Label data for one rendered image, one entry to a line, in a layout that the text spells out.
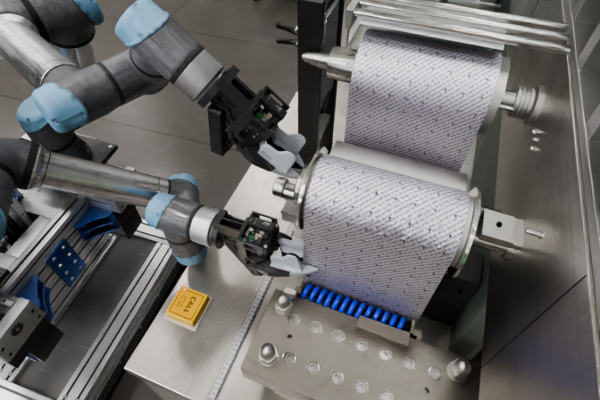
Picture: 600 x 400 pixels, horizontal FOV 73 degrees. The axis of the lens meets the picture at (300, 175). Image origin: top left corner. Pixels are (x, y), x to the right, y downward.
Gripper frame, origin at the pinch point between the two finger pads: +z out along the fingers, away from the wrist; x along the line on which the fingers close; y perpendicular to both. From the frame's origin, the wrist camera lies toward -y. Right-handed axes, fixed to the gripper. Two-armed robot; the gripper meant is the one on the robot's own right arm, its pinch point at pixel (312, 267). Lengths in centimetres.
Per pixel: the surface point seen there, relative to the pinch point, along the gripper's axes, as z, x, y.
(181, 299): -27.5, -9.5, -16.6
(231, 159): -88, 107, -109
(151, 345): -29.2, -19.9, -19.0
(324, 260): 2.2, -0.3, 4.5
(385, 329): 15.9, -5.1, -4.2
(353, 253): 7.0, -0.2, 9.9
